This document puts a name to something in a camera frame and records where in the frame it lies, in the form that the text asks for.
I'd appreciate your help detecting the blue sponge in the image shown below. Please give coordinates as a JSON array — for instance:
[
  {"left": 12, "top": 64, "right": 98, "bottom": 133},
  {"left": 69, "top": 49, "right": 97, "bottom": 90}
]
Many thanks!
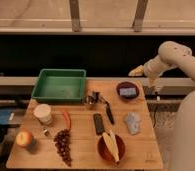
[{"left": 120, "top": 88, "right": 137, "bottom": 97}]

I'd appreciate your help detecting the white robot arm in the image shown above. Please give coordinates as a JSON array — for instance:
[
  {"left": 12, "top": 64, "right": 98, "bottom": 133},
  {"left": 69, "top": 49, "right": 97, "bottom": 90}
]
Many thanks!
[{"left": 129, "top": 41, "right": 195, "bottom": 171}]

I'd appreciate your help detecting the small metal cup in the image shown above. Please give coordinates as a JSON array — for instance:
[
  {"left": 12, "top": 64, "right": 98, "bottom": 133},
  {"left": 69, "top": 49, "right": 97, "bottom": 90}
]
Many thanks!
[{"left": 84, "top": 95, "right": 95, "bottom": 109}]

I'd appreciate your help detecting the white paper cup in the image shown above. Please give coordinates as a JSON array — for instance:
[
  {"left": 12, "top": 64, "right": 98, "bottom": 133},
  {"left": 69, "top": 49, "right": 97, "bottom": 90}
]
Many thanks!
[{"left": 33, "top": 104, "right": 52, "bottom": 125}]

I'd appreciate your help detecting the dark purple bowl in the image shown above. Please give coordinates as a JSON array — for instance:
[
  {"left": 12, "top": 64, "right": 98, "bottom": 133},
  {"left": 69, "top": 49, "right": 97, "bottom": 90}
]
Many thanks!
[{"left": 116, "top": 82, "right": 139, "bottom": 99}]

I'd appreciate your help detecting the crumpled grey cloth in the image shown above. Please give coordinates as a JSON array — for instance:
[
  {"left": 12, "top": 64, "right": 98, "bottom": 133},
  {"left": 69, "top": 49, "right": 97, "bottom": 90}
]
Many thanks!
[{"left": 125, "top": 112, "right": 141, "bottom": 135}]

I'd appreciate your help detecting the black rectangular bar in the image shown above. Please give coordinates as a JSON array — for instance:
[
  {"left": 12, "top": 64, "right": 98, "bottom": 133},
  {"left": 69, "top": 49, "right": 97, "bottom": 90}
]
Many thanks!
[{"left": 93, "top": 113, "right": 105, "bottom": 135}]

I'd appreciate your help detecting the yellow corn cob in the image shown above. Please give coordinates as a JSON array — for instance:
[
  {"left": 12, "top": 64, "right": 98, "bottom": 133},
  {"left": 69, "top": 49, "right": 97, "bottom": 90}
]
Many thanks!
[{"left": 102, "top": 130, "right": 120, "bottom": 163}]

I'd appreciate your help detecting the green plastic tray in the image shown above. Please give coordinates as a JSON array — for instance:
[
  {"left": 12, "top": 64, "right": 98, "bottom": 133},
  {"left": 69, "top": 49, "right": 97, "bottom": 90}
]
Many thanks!
[{"left": 31, "top": 69, "right": 86, "bottom": 103}]

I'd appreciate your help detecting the brown bowl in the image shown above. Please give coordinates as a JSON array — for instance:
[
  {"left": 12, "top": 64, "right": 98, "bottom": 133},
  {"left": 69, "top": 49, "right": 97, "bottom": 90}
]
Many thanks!
[{"left": 98, "top": 133, "right": 125, "bottom": 163}]

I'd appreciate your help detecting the bunch of dark grapes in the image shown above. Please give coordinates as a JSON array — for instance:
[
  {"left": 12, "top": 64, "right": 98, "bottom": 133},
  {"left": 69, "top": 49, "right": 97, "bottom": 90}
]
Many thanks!
[{"left": 54, "top": 129, "right": 72, "bottom": 167}]

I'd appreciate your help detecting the small metal object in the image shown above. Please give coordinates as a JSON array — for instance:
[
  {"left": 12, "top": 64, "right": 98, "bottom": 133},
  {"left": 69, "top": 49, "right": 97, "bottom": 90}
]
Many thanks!
[{"left": 43, "top": 129, "right": 50, "bottom": 136}]

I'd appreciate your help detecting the red yellow apple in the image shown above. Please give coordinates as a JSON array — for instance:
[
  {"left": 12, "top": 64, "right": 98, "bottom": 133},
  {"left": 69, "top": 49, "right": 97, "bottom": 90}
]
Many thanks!
[{"left": 15, "top": 131, "right": 33, "bottom": 148}]

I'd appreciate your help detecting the blue black machine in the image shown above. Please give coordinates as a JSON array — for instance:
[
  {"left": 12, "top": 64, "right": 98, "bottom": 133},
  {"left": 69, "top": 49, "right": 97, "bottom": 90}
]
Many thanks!
[{"left": 0, "top": 107, "right": 14, "bottom": 157}]

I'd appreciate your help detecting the black handled tool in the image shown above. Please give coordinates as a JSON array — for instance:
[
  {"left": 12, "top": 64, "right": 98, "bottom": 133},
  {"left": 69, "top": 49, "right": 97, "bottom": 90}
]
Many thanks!
[{"left": 92, "top": 91, "right": 115, "bottom": 125}]

